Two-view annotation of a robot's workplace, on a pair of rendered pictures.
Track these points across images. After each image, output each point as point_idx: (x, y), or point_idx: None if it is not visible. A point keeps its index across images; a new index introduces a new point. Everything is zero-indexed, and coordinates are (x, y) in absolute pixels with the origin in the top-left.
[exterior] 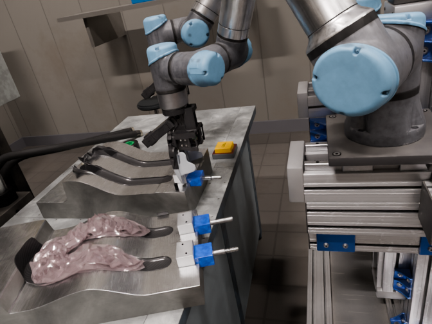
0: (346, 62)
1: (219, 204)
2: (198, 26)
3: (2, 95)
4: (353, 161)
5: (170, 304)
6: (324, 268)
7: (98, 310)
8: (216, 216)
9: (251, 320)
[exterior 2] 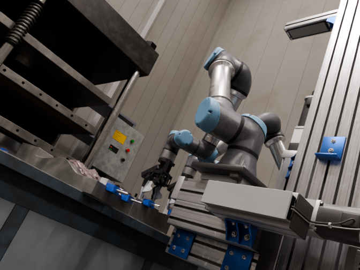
0: (204, 102)
1: (148, 225)
2: None
3: (115, 173)
4: (200, 163)
5: (80, 185)
6: None
7: (58, 171)
8: (139, 220)
9: None
